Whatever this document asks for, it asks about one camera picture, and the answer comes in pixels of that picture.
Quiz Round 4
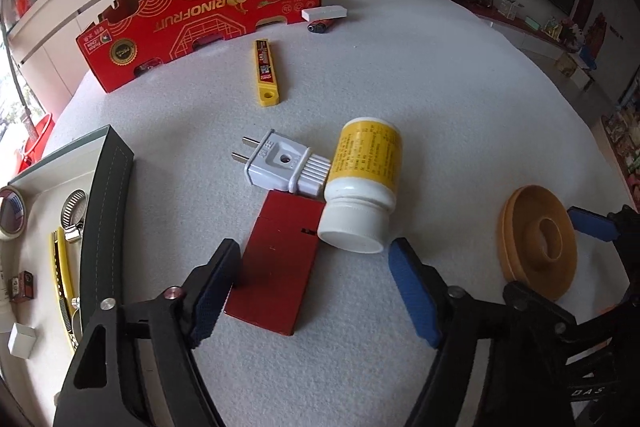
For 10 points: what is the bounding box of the red floral printed card box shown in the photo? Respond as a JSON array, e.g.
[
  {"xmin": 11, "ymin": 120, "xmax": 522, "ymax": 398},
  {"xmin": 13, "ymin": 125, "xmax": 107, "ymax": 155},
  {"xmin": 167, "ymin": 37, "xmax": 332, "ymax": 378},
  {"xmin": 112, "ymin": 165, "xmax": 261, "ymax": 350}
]
[{"xmin": 11, "ymin": 273, "xmax": 37, "ymax": 303}]

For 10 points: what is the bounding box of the red cardboard fruit box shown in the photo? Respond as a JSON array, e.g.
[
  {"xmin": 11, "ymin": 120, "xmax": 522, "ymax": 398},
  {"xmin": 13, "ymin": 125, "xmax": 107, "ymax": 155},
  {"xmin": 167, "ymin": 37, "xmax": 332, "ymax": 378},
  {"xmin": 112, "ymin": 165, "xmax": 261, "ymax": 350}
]
[{"xmin": 76, "ymin": 0, "xmax": 324, "ymax": 94}]

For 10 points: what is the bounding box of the yellow label pill bottle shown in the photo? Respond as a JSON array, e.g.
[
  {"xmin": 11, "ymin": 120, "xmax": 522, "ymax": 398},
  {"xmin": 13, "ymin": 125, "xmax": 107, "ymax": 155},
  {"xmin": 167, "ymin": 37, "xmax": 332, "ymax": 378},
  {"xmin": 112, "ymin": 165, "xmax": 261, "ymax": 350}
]
[{"xmin": 317, "ymin": 117, "xmax": 402, "ymax": 254}]

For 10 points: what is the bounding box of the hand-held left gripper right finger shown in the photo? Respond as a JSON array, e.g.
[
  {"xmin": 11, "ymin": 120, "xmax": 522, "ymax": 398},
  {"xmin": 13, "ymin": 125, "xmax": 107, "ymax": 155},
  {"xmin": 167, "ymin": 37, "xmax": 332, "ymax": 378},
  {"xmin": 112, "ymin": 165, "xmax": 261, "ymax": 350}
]
[{"xmin": 389, "ymin": 237, "xmax": 507, "ymax": 427}]

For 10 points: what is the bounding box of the tan round spool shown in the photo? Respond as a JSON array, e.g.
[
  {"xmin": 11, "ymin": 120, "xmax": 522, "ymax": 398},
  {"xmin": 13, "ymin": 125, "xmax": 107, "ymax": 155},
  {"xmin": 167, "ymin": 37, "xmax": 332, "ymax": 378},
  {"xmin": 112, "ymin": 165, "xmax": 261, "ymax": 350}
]
[{"xmin": 499, "ymin": 185, "xmax": 579, "ymax": 302}]

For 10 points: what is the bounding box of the yellow utility knife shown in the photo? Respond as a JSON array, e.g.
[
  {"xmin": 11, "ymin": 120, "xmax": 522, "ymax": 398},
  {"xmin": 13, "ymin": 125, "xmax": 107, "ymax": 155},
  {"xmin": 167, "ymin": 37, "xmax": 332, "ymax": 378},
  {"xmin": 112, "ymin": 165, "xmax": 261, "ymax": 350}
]
[{"xmin": 49, "ymin": 227, "xmax": 81, "ymax": 351}]

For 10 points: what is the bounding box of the cream masking tape roll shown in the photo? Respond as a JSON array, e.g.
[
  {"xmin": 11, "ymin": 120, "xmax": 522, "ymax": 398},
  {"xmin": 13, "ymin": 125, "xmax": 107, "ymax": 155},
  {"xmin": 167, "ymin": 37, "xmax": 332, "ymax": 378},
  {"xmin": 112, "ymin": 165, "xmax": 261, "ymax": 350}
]
[{"xmin": 0, "ymin": 187, "xmax": 26, "ymax": 241}]

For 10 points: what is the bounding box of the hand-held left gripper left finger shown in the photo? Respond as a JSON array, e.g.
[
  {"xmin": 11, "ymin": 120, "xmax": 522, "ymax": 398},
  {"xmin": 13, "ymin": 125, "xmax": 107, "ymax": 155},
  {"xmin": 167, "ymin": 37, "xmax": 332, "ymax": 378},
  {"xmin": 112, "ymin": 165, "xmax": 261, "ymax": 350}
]
[{"xmin": 52, "ymin": 238, "xmax": 242, "ymax": 427}]

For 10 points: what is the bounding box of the metal hose clamp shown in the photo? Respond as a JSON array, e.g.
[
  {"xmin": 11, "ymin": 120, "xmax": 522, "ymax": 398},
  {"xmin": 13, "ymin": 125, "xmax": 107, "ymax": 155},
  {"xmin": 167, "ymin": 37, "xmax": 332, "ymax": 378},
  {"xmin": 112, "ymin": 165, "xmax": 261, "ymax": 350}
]
[{"xmin": 60, "ymin": 189, "xmax": 87, "ymax": 241}]

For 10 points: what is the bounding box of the white counter cabinet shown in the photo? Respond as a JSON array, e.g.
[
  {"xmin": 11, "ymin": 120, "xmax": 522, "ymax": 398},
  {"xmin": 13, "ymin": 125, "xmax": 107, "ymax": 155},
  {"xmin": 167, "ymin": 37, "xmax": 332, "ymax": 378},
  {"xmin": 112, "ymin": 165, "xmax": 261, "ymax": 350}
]
[{"xmin": 6, "ymin": 0, "xmax": 182, "ymax": 110}]

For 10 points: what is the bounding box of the white power plug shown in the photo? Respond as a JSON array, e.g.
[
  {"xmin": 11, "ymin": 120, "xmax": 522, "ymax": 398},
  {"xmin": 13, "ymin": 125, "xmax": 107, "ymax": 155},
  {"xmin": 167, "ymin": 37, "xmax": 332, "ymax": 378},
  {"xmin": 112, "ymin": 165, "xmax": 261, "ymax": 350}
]
[{"xmin": 230, "ymin": 129, "xmax": 334, "ymax": 199}]

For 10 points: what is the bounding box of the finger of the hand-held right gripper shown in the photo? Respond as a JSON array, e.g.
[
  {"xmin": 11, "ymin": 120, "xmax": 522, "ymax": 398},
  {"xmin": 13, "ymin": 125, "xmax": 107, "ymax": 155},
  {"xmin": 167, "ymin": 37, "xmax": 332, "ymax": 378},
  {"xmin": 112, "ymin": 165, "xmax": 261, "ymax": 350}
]
[
  {"xmin": 567, "ymin": 205, "xmax": 640, "ymax": 258},
  {"xmin": 504, "ymin": 279, "xmax": 577, "ymax": 349}
]

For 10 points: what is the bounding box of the white rectangular block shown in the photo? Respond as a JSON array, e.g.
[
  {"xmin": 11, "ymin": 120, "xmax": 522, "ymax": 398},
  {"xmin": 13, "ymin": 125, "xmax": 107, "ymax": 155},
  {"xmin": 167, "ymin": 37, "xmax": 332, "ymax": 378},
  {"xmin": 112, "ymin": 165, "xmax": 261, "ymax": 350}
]
[
  {"xmin": 301, "ymin": 5, "xmax": 347, "ymax": 23},
  {"xmin": 7, "ymin": 322, "xmax": 39, "ymax": 359}
]

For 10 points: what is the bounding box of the red plastic basin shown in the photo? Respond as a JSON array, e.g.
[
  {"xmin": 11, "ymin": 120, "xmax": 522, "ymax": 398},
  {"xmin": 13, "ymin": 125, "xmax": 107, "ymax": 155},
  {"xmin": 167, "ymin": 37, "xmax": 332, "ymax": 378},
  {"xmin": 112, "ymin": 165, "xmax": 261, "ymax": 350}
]
[{"xmin": 14, "ymin": 112, "xmax": 54, "ymax": 174}]

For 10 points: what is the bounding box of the white television stand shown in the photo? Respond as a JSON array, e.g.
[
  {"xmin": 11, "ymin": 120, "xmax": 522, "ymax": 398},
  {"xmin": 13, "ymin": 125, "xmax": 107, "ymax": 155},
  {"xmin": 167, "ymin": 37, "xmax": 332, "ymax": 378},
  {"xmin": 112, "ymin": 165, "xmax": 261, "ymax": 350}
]
[{"xmin": 472, "ymin": 1, "xmax": 640, "ymax": 118}]

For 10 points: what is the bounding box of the large white tray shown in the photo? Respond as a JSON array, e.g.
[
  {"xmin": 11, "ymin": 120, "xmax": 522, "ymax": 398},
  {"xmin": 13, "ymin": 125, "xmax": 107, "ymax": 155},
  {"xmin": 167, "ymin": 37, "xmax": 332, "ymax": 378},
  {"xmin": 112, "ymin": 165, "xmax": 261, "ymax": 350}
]
[{"xmin": 0, "ymin": 124, "xmax": 135, "ymax": 427}]

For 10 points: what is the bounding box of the yellow blade case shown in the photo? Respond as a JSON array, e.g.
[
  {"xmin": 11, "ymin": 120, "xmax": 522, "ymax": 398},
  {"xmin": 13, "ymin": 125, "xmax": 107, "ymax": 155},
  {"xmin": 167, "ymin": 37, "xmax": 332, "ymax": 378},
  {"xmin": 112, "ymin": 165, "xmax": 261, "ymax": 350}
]
[{"xmin": 253, "ymin": 38, "xmax": 281, "ymax": 108}]

